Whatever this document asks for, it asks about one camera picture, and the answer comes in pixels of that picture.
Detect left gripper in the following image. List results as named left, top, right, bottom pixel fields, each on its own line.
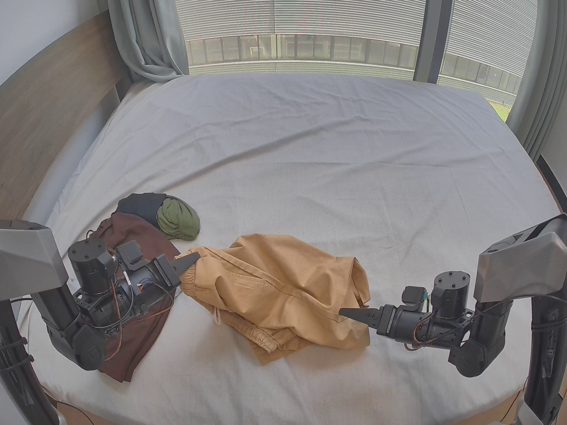
left=125, top=251, right=200, bottom=315

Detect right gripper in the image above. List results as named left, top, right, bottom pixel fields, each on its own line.
left=339, top=305, right=432, bottom=343

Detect tan shorts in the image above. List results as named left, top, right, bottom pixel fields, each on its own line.
left=178, top=234, right=372, bottom=365

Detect bed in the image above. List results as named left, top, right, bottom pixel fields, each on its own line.
left=0, top=11, right=567, bottom=425

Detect green garment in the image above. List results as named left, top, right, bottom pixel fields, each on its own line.
left=156, top=197, right=201, bottom=241

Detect brown shorts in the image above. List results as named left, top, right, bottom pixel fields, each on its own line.
left=86, top=213, right=181, bottom=383

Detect black garment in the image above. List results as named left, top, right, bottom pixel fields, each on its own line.
left=113, top=193, right=170, bottom=230

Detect grey-green curtain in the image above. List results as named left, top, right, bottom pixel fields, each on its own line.
left=505, top=0, right=567, bottom=163
left=104, top=0, right=191, bottom=84

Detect window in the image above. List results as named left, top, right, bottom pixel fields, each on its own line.
left=168, top=0, right=539, bottom=109

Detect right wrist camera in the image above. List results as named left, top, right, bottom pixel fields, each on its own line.
left=401, top=286, right=429, bottom=313

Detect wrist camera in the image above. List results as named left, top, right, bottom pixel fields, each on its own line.
left=401, top=286, right=429, bottom=313
left=116, top=240, right=156, bottom=274

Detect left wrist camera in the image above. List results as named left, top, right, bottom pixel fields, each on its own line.
left=116, top=240, right=156, bottom=274

